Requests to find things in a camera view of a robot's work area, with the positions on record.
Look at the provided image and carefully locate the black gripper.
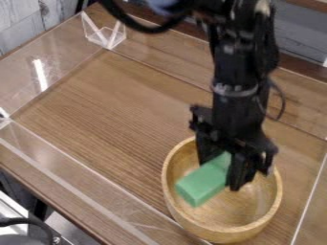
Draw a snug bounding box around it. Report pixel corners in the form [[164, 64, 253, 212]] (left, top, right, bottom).
[[189, 87, 279, 191]]

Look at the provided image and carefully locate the green rectangular block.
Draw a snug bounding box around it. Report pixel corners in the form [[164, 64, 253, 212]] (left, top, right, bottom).
[[175, 151, 231, 208]]

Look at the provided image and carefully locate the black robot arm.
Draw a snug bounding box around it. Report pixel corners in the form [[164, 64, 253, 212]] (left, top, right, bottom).
[[146, 0, 279, 191]]

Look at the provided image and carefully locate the brown wooden bowl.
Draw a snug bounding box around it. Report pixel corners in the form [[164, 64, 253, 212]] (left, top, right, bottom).
[[161, 137, 283, 243]]

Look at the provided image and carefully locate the clear acrylic corner bracket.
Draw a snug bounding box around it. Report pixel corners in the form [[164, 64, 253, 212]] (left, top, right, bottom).
[[80, 11, 126, 50]]

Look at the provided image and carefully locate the black cable bottom left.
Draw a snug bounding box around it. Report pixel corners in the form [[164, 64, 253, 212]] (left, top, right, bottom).
[[0, 217, 54, 245]]

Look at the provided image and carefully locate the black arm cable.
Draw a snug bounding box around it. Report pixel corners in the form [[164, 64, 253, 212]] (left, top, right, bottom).
[[98, 0, 193, 34]]

